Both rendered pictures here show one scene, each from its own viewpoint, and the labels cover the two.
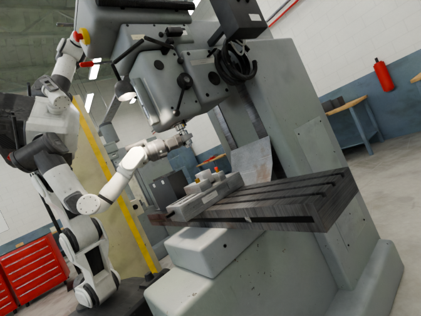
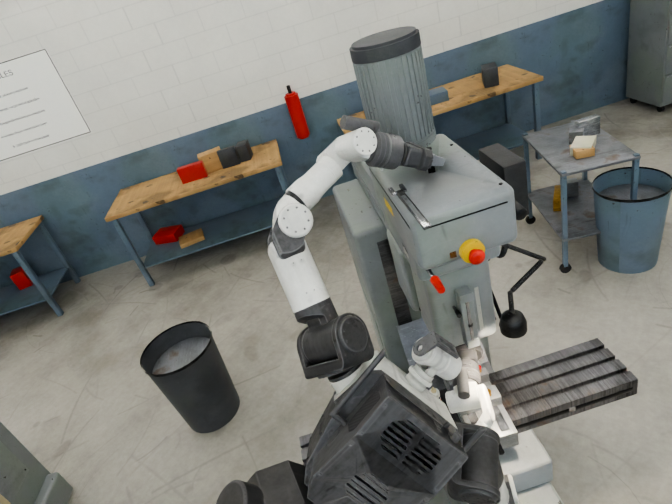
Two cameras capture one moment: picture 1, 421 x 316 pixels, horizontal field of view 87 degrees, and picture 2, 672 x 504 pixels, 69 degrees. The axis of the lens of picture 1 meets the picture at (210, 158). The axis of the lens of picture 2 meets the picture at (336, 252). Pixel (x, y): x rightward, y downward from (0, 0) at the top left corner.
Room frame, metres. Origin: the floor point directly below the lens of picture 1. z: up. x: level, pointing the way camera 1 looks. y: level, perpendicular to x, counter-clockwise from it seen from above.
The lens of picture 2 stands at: (0.61, 1.22, 2.45)
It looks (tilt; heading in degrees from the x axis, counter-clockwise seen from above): 31 degrees down; 305
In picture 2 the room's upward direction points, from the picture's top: 18 degrees counter-clockwise
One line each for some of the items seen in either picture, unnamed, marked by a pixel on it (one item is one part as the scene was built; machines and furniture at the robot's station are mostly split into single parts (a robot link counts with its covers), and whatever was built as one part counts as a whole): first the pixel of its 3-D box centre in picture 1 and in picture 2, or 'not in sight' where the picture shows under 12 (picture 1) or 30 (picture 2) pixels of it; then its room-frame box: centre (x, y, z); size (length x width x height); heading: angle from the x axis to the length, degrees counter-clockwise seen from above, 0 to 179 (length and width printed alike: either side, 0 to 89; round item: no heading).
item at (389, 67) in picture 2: not in sight; (394, 92); (1.20, -0.13, 2.05); 0.20 x 0.20 x 0.32
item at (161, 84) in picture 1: (165, 92); (452, 289); (1.05, 0.06, 1.47); 0.21 x 0.19 x 0.32; 36
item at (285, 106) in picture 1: (292, 173); (425, 329); (1.41, -0.43, 0.78); 0.50 x 0.47 x 1.56; 126
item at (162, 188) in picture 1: (170, 189); not in sight; (1.37, 0.31, 1.02); 0.22 x 0.12 x 0.20; 47
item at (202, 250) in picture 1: (225, 226); (476, 428); (1.05, 0.07, 0.78); 0.50 x 0.35 x 0.12; 126
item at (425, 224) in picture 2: (86, 24); (410, 205); (1.05, 0.26, 1.89); 0.24 x 0.04 x 0.01; 127
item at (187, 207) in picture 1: (205, 191); (476, 400); (1.03, 0.09, 0.97); 0.35 x 0.15 x 0.11; 124
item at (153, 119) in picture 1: (145, 101); (467, 317); (0.98, 0.16, 1.45); 0.04 x 0.04 x 0.21; 36
